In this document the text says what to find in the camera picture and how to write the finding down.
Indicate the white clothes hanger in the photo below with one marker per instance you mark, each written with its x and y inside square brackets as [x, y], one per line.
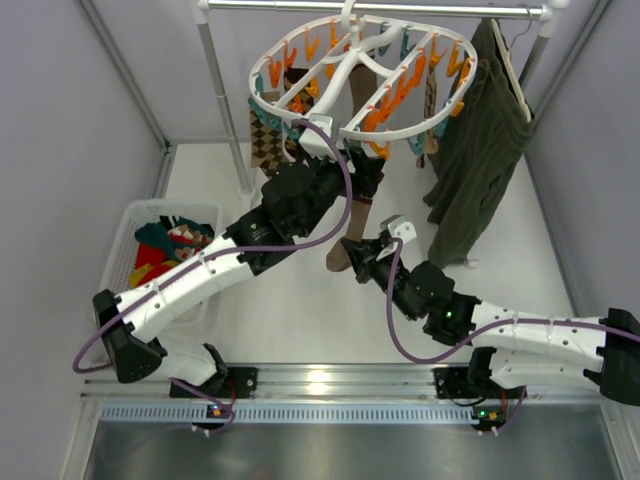
[510, 73]

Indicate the brown tan argyle sock left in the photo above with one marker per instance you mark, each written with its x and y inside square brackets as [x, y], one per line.
[270, 146]

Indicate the slotted cable duct grey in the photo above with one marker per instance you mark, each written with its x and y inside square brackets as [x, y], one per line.
[289, 413]

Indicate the clothes rack metal frame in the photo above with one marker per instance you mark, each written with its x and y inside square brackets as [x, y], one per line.
[225, 100]

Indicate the white laundry basket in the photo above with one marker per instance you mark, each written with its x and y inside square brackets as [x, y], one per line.
[122, 257]

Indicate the tan striped sock inner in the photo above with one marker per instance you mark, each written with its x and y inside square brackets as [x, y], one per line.
[363, 84]

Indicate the olive green hanging garment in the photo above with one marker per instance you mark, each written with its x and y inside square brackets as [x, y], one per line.
[477, 156]

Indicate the argyle sock right inner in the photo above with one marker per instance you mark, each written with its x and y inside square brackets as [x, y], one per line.
[430, 143]

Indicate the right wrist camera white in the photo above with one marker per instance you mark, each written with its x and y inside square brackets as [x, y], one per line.
[395, 230]

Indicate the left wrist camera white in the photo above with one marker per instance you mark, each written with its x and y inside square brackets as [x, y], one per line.
[316, 135]

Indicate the pile of socks in basket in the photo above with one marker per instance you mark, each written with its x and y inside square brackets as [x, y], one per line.
[165, 244]

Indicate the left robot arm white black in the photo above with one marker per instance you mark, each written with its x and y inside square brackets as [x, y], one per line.
[293, 202]

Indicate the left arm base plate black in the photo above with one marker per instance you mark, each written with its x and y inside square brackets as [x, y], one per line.
[235, 382]

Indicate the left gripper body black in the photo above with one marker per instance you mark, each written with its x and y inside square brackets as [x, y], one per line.
[357, 173]

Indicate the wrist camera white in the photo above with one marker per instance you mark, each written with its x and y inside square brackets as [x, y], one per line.
[395, 230]
[316, 135]

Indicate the aluminium mounting rail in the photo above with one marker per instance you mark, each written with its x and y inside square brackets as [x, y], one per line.
[328, 382]

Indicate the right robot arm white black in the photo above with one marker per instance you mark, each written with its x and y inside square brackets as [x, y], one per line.
[510, 349]

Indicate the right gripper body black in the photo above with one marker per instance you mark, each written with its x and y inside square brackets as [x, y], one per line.
[370, 262]

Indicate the tan sock maroon white stripes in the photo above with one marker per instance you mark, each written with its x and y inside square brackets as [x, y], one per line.
[337, 259]

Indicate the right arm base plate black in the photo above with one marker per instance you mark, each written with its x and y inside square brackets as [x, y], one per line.
[456, 383]

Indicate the white oval clip hanger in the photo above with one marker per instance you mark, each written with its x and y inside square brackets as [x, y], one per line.
[405, 80]

